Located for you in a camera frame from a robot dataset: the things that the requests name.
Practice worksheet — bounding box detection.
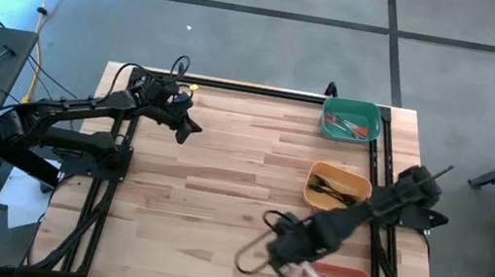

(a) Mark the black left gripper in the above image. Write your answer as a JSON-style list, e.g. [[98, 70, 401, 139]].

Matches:
[[135, 76, 211, 149]]

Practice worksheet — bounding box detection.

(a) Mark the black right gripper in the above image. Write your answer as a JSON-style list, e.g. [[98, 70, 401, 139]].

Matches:
[[261, 215, 334, 277]]

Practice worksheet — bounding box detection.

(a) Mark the black fork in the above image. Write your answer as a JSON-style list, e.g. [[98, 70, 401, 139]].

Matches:
[[305, 179, 359, 210], [308, 173, 363, 206]]

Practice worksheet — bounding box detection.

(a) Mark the orange-handled fork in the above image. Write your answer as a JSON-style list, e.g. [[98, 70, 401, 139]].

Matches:
[[326, 114, 372, 140], [321, 112, 366, 141]]

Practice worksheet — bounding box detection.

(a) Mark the yellow plastic bin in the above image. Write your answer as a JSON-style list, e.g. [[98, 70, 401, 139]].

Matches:
[[299, 157, 377, 221]]

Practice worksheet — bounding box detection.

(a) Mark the teal plastic bin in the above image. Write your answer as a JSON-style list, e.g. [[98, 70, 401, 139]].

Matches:
[[316, 94, 387, 149]]

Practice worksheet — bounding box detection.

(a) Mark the grey cable loop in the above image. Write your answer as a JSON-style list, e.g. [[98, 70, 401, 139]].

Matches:
[[231, 225, 280, 277]]

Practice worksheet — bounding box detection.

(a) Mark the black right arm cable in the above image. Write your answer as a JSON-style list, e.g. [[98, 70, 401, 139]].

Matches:
[[259, 207, 304, 239]]

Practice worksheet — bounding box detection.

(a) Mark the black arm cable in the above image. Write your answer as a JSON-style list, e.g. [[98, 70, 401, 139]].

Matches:
[[168, 52, 193, 85], [259, 207, 304, 239]]

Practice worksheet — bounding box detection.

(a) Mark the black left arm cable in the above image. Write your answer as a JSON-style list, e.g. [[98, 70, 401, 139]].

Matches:
[[168, 52, 193, 85]]

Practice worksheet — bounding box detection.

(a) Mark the yellow cable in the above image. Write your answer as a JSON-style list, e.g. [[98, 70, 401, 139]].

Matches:
[[0, 0, 52, 107]]

